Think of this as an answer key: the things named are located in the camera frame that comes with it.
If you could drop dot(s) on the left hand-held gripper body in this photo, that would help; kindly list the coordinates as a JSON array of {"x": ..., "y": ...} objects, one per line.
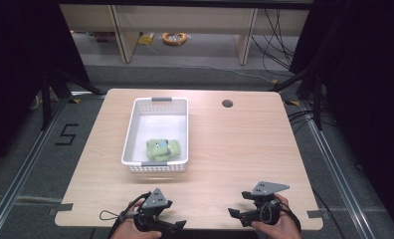
[{"x": 155, "y": 200}]

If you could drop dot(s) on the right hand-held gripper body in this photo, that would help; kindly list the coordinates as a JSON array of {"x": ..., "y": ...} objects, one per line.
[{"x": 264, "y": 195}]

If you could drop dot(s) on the green cartoon-face sock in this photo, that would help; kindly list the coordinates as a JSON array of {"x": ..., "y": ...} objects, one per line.
[
  {"x": 174, "y": 148},
  {"x": 156, "y": 150}
]

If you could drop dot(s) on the white plastic basket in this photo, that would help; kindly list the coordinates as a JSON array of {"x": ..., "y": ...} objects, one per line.
[{"x": 158, "y": 126}]

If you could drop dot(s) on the person's right hand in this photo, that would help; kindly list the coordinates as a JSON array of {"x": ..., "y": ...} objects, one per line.
[{"x": 278, "y": 229}]

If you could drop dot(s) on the person's left hand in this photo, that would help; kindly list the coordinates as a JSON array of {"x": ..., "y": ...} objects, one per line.
[{"x": 128, "y": 230}]

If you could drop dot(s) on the grey tape strip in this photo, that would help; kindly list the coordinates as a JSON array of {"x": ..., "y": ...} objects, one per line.
[
  {"x": 314, "y": 214},
  {"x": 62, "y": 208}
]

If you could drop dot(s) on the black table grommet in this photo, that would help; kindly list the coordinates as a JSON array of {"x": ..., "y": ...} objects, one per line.
[{"x": 227, "y": 103}]

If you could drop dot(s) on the black metal stand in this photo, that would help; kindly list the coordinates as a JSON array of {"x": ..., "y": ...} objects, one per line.
[
  {"x": 47, "y": 96},
  {"x": 317, "y": 99}
]

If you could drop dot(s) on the dark curtain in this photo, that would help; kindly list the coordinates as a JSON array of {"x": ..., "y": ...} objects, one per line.
[
  {"x": 16, "y": 66},
  {"x": 367, "y": 83}
]

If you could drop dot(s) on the yellow packet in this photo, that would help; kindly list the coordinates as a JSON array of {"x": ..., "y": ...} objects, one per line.
[{"x": 146, "y": 39}]

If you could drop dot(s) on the beige shelf unit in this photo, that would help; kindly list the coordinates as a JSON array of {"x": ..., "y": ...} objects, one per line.
[{"x": 185, "y": 20}]

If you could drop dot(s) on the aluminium floor rail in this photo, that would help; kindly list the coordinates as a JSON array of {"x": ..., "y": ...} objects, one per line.
[
  {"x": 16, "y": 179},
  {"x": 337, "y": 172}
]

